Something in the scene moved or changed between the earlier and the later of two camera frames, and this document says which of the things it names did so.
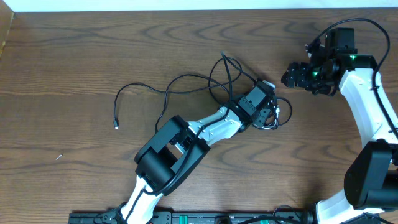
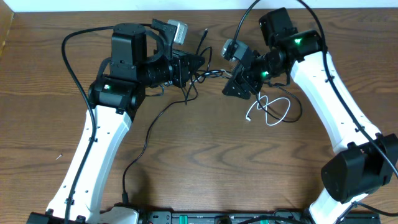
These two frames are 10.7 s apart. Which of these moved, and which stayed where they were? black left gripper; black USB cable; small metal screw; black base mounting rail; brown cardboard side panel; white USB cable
Moved: black USB cable; black left gripper; white USB cable
Stayed: small metal screw; black base mounting rail; brown cardboard side panel
